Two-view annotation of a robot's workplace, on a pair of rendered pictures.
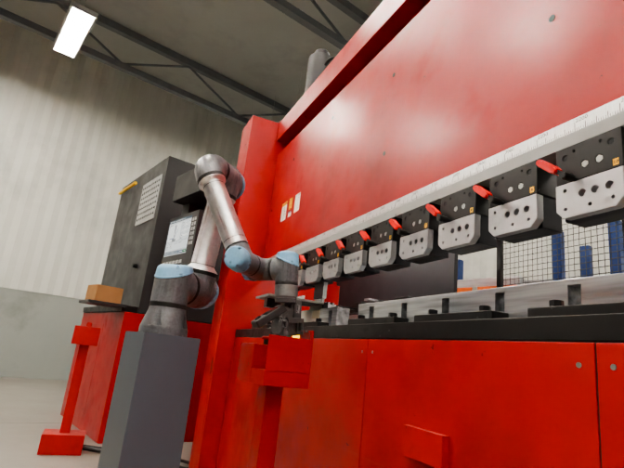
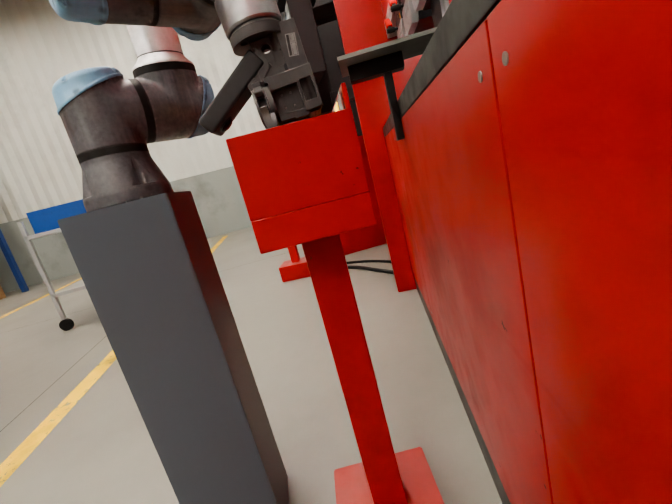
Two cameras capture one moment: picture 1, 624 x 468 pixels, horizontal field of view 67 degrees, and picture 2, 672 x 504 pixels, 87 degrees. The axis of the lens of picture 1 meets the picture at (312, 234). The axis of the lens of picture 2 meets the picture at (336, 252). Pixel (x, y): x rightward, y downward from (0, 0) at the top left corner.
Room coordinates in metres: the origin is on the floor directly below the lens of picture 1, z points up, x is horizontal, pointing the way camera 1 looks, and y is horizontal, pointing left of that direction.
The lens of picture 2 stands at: (1.11, -0.23, 0.74)
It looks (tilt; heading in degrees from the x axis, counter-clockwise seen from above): 13 degrees down; 31
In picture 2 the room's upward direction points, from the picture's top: 14 degrees counter-clockwise
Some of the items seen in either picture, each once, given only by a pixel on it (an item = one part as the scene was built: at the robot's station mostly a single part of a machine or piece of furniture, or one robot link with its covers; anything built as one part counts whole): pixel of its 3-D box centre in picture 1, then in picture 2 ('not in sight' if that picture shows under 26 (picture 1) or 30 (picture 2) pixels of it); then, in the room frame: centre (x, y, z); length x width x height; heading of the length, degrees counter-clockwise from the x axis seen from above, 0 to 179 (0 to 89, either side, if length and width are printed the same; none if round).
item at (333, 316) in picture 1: (322, 320); not in sight; (2.13, -0.09, 0.92); 0.39 x 0.06 x 0.10; 23
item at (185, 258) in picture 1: (187, 241); (301, 51); (3.09, 0.83, 1.42); 0.45 x 0.12 x 0.36; 40
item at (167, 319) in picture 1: (165, 318); (123, 177); (1.53, 0.44, 0.82); 0.15 x 0.15 x 0.10
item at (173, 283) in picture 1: (174, 283); (103, 113); (1.54, 0.43, 0.94); 0.13 x 0.12 x 0.14; 158
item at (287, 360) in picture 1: (274, 355); (303, 172); (1.58, 0.08, 0.75); 0.20 x 0.16 x 0.18; 31
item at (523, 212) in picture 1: (524, 203); not in sight; (1.09, -0.52, 1.18); 0.15 x 0.09 x 0.17; 23
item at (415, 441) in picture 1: (423, 446); not in sight; (1.17, -0.31, 0.58); 0.15 x 0.02 x 0.07; 23
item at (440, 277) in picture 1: (386, 298); not in sight; (2.59, -0.45, 1.12); 1.13 x 0.02 x 0.44; 23
